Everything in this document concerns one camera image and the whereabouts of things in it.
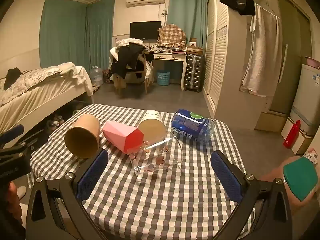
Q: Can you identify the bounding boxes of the pink faceted cup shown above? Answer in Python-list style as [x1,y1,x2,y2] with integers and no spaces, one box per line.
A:
[102,121,145,153]

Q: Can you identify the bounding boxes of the blue plastic bottle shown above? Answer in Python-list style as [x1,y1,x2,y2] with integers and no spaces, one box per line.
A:
[171,109,216,150]

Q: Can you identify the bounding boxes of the wooden chair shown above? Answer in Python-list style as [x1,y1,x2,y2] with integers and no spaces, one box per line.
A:
[114,50,153,97]

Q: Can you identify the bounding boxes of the blue plastic basket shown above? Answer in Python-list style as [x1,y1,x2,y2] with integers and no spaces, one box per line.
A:
[157,70,170,86]

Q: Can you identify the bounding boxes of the white printed bag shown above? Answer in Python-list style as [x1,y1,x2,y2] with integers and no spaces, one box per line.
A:
[304,148,320,164]

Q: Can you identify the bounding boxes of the dark ribbed suitcase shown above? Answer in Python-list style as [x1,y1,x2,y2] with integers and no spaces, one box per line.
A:
[184,53,205,92]

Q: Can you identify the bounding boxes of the black cloth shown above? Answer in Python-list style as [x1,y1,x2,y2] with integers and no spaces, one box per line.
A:
[4,68,22,90]

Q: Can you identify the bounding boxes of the person's left forearm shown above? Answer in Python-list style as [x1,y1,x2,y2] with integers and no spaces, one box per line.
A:
[6,181,25,230]

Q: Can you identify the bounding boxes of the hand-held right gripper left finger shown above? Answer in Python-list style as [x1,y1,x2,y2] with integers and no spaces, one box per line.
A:
[26,148,109,240]

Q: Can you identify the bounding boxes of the black monitor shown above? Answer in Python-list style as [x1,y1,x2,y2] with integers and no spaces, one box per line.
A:
[129,21,162,40]

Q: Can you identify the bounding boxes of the brown paper cup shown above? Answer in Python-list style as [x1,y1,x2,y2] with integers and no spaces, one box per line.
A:
[64,114,101,159]

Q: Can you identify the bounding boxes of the cardboard box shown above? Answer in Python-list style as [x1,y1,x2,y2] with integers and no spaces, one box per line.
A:
[187,38,204,55]

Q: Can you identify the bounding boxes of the grey white checked tablecloth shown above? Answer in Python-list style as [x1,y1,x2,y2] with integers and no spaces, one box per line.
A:
[27,103,255,240]

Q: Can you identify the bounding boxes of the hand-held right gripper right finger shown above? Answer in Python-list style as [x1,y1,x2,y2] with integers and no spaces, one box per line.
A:
[210,150,293,240]

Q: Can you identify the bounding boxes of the teal curtain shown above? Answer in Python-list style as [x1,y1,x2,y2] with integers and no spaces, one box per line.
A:
[167,0,208,48]
[40,0,88,68]
[86,0,115,78]

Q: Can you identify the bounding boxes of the bed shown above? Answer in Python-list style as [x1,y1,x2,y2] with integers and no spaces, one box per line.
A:
[0,62,94,140]

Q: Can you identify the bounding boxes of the large water jug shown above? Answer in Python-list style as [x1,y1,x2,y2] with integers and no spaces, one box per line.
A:
[89,65,104,86]

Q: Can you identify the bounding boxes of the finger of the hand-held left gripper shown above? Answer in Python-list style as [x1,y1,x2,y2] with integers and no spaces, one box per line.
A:
[0,124,25,143]
[10,129,45,153]

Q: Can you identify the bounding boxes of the black hanging garment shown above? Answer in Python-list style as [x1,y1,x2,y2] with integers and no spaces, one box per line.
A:
[219,0,256,15]

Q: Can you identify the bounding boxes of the shoes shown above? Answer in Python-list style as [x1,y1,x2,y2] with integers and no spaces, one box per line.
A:
[45,115,64,130]

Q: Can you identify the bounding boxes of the floral patterned duvet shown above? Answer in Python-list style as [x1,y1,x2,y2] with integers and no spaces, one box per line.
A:
[0,69,63,105]

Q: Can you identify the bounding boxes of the white louvred wardrobe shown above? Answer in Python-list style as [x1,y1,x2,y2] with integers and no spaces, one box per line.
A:
[202,0,270,130]

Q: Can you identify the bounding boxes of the clear glass cup heart print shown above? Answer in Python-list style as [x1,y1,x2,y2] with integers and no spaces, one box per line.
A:
[127,131,183,176]

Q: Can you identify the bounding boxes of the white desk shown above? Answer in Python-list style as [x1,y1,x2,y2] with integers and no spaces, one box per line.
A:
[150,44,188,92]

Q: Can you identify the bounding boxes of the glass door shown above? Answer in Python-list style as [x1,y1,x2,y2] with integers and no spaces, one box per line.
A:
[272,0,313,115]

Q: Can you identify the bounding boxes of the pink basin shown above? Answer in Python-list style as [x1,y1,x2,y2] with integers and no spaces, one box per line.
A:
[305,56,320,69]

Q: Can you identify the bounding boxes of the teal flat rounded object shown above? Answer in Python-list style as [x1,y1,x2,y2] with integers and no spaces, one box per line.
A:
[282,156,317,202]

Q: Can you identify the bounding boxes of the white printed paper cup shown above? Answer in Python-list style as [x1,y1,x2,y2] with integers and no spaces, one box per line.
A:
[137,110,167,143]

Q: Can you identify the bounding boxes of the red bottle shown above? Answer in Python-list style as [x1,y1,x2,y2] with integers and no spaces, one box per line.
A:
[283,120,301,148]

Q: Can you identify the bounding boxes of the person's leg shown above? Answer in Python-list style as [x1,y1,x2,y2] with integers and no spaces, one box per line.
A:
[257,156,320,215]

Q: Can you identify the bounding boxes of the white hanging towel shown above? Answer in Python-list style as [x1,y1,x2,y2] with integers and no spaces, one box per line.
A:
[239,4,282,97]

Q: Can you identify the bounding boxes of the cream clothes pile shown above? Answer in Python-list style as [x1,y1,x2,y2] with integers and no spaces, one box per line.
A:
[109,38,150,63]

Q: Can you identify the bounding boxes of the white fridge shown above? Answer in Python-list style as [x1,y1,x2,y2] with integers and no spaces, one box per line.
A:
[290,64,320,135]

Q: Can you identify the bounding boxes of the plaid cloth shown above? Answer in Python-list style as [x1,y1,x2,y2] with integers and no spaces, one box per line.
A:
[157,24,187,48]

